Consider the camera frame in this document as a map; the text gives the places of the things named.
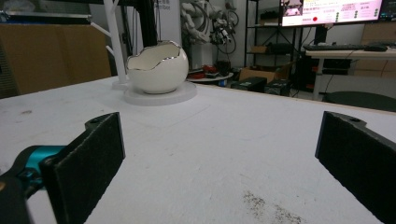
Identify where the white eggshell-shaped ceramic bowl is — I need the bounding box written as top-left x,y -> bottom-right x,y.
125,39 -> 190,95

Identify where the white round base disc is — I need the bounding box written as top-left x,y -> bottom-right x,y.
122,80 -> 198,107

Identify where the black keyboard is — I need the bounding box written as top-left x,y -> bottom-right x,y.
303,43 -> 368,52

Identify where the white desk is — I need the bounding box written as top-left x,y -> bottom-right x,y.
304,48 -> 396,102

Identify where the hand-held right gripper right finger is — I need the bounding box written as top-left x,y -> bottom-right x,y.
314,110 -> 396,224

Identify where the black metal shelf rack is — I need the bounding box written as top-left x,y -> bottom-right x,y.
244,0 -> 302,68

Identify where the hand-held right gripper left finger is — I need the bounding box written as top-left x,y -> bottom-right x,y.
0,111 -> 126,224

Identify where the brown cardboard box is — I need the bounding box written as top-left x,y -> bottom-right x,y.
238,62 -> 295,84

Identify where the black vertical post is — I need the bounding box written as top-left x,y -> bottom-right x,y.
133,0 -> 159,49

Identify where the black box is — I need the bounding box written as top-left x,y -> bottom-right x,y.
230,77 -> 268,93

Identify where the large monitor screen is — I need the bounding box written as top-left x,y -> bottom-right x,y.
280,0 -> 385,27

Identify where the brown cardboard panel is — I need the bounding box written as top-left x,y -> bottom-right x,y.
0,23 -> 112,96

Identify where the white branched jewelry stand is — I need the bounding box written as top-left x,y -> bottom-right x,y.
91,0 -> 130,91

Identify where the round white side table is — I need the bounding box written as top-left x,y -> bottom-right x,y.
187,72 -> 234,84

